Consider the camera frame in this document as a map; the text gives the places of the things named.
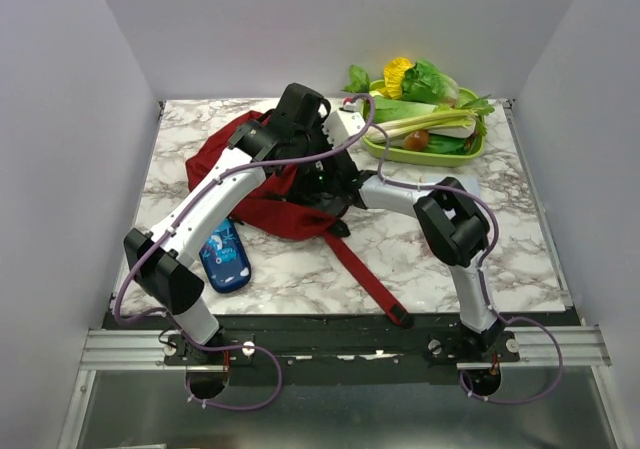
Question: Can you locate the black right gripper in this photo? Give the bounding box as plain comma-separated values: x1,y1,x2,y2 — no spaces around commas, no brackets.
273,165,338,208

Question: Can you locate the red student backpack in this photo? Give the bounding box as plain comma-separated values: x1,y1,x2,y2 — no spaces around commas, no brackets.
186,111,414,328

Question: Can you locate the blue shark pencil case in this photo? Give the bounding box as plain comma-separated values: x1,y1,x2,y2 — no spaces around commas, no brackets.
199,218,252,294

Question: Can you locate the flower cover Designer Fate book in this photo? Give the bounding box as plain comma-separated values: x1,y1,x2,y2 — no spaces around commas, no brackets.
456,176,481,196

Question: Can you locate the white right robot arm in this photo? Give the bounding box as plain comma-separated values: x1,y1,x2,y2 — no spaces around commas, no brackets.
287,154,501,361

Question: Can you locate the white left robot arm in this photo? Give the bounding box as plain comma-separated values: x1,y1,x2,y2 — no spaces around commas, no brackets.
122,83,331,364

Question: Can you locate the green leaf sprig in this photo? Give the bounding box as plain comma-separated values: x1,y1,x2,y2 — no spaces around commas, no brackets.
343,64,370,94

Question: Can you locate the green white leek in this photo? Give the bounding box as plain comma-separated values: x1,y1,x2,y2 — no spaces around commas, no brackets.
365,104,476,143

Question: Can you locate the green plastic tray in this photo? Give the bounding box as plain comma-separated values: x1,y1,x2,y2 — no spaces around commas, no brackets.
361,88,494,167

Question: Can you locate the brown mushroom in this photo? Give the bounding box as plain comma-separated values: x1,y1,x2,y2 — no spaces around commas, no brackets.
402,129,430,152

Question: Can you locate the yellow artificial flower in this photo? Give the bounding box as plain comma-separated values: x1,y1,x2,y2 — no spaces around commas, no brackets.
370,57,414,99

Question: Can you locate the green lettuce head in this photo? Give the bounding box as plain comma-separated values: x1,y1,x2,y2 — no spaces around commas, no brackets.
401,59,459,106

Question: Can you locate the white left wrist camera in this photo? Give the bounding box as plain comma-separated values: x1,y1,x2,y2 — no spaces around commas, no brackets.
323,109,364,148

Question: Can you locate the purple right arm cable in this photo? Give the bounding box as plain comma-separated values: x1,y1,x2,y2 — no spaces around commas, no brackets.
369,124,564,406

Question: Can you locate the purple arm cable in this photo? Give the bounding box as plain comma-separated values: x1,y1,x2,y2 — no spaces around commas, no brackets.
369,124,564,406
112,93,377,413

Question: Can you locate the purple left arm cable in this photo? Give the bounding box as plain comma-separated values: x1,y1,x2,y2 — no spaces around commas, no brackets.
112,93,377,413

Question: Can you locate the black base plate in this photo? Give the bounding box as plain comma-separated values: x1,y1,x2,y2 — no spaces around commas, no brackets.
82,310,580,395

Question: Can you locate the aluminium rail frame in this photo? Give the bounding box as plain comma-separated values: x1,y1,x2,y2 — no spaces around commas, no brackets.
59,314,633,448

